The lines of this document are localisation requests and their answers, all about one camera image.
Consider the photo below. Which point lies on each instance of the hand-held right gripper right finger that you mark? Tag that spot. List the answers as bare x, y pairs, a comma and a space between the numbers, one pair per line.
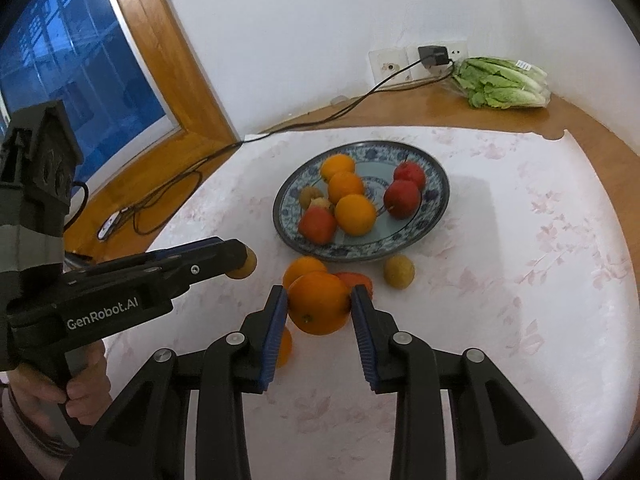
362, 340

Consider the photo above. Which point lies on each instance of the white round-jack wall plate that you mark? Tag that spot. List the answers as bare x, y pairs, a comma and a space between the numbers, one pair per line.
387, 67

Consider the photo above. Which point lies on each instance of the bagged green lettuce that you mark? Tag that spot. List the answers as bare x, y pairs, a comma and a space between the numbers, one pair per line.
500, 85

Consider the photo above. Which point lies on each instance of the red apple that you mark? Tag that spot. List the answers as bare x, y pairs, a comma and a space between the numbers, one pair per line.
317, 224
401, 199
410, 174
360, 280

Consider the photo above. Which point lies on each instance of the orange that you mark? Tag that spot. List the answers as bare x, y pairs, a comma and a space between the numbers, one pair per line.
337, 166
300, 267
320, 302
355, 215
346, 186
285, 347

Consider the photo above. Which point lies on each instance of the black plug-in charger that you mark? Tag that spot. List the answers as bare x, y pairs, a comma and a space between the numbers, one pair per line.
432, 55

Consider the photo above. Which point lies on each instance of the wooden window frame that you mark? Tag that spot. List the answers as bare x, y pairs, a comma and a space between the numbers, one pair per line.
150, 35

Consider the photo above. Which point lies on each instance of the person's left hand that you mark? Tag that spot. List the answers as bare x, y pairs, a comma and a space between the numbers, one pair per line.
90, 385

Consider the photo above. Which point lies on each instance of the blue patterned porcelain plate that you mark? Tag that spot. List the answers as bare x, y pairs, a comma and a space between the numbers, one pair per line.
380, 240

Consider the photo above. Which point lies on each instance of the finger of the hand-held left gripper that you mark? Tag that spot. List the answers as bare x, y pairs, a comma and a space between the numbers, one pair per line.
210, 265
185, 250

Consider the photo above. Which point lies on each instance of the white wall power outlet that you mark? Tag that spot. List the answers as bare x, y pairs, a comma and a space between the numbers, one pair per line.
457, 52

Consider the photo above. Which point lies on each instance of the white floral tablecloth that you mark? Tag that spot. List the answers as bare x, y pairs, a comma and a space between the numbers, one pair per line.
500, 285

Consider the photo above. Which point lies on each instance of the window pane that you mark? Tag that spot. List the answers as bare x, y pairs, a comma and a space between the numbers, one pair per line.
75, 60

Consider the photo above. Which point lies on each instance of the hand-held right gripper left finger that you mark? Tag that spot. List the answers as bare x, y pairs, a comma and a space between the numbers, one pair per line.
272, 340

